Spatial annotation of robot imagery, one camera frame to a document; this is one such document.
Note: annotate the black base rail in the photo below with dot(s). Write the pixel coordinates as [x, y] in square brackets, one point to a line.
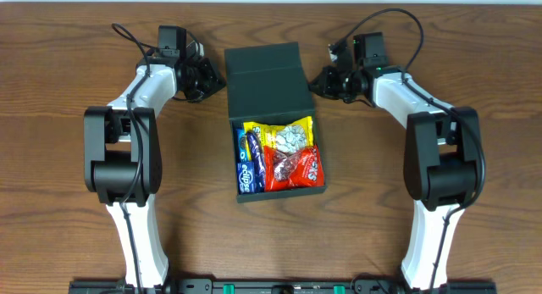
[206, 286]

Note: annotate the blue Eclipse mint box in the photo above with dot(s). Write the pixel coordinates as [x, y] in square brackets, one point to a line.
[246, 177]

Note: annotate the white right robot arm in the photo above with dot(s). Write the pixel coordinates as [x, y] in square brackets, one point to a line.
[443, 168]

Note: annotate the red Hacks candy bag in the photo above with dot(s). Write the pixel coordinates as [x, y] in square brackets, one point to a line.
[291, 171]

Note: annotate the yellow Hacks candy bag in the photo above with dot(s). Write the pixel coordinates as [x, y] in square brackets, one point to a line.
[287, 139]

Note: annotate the dark blue chocolate bar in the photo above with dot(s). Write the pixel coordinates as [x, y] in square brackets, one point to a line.
[258, 159]

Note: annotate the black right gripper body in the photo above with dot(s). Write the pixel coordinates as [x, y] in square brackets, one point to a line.
[327, 83]

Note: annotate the blue Oreo cookie pack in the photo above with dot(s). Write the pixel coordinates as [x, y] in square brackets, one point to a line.
[243, 154]

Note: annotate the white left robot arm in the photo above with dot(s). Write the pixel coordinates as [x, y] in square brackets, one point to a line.
[123, 161]

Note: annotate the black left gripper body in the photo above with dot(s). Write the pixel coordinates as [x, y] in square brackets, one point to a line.
[209, 78]

